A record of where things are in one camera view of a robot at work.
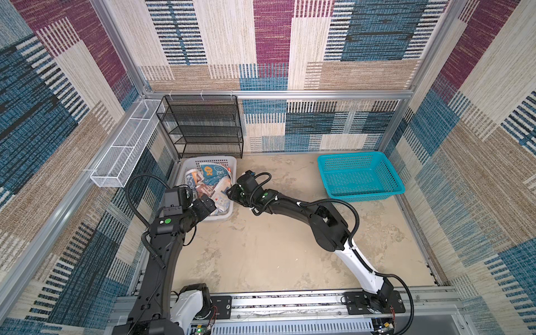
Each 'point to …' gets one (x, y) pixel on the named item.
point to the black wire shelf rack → (203, 125)
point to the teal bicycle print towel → (212, 172)
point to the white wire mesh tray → (116, 166)
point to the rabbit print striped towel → (218, 190)
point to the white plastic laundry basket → (189, 174)
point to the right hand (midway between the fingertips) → (227, 195)
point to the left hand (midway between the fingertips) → (205, 204)
